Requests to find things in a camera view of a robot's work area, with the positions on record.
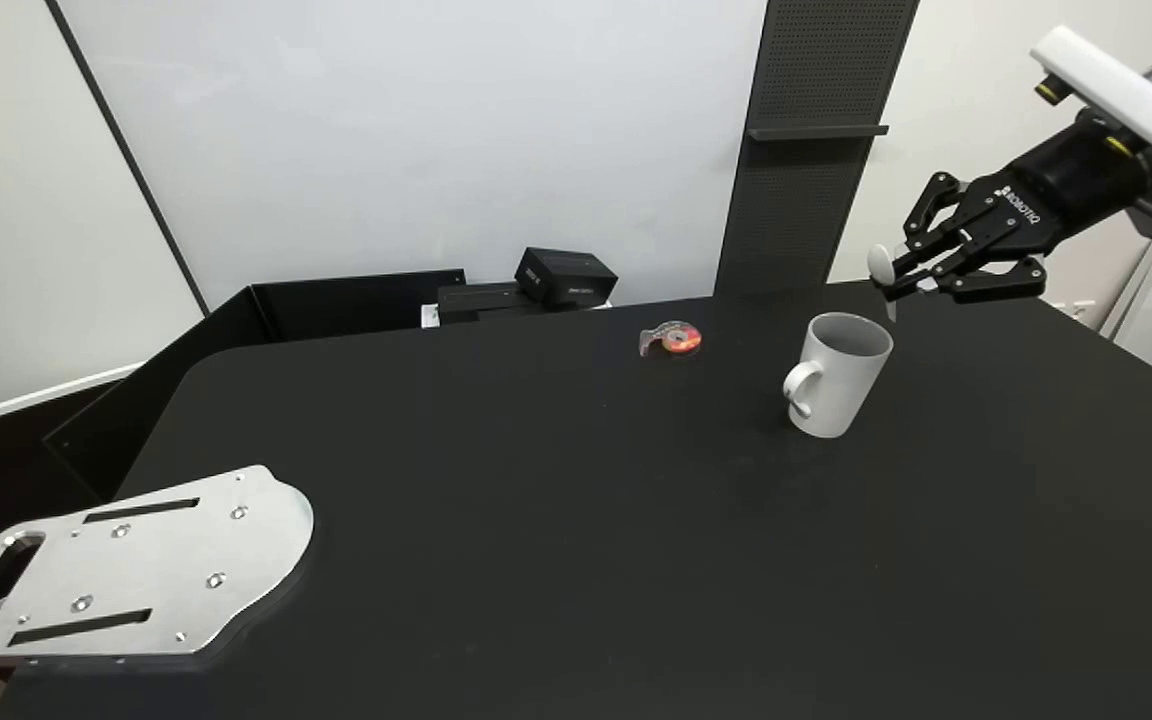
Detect orange tape roll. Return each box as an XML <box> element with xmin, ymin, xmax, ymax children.
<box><xmin>638</xmin><ymin>318</ymin><xmax>708</xmax><ymax>364</ymax></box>

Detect black pillar with shelf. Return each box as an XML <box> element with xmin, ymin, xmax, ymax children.
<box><xmin>711</xmin><ymin>0</ymin><xmax>924</xmax><ymax>305</ymax></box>

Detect small black box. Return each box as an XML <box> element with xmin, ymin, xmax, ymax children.
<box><xmin>511</xmin><ymin>244</ymin><xmax>619</xmax><ymax>314</ymax></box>

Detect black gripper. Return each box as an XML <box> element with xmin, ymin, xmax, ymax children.
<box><xmin>894</xmin><ymin>109</ymin><xmax>1152</xmax><ymax>305</ymax></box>

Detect light grey mug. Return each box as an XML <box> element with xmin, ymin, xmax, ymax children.
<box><xmin>781</xmin><ymin>308</ymin><xmax>897</xmax><ymax>446</ymax></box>

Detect white board panel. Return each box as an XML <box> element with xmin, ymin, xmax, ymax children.
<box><xmin>44</xmin><ymin>0</ymin><xmax>769</xmax><ymax>318</ymax></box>

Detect silver metal mounting plate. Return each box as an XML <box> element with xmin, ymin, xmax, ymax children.
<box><xmin>0</xmin><ymin>459</ymin><xmax>322</xmax><ymax>670</ymax></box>

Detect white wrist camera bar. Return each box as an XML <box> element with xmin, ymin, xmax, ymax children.
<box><xmin>1030</xmin><ymin>19</ymin><xmax>1152</xmax><ymax>175</ymax></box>

